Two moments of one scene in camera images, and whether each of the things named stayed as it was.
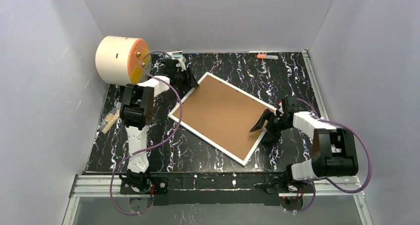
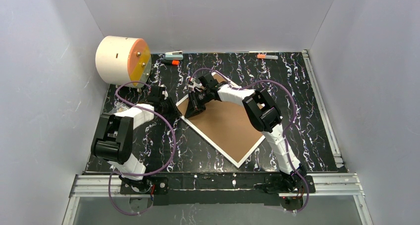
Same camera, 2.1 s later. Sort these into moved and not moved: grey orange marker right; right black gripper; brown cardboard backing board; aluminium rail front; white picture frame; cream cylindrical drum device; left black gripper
Moved: right black gripper; white picture frame; left black gripper; brown cardboard backing board
Not moved: grey orange marker right; cream cylindrical drum device; aluminium rail front
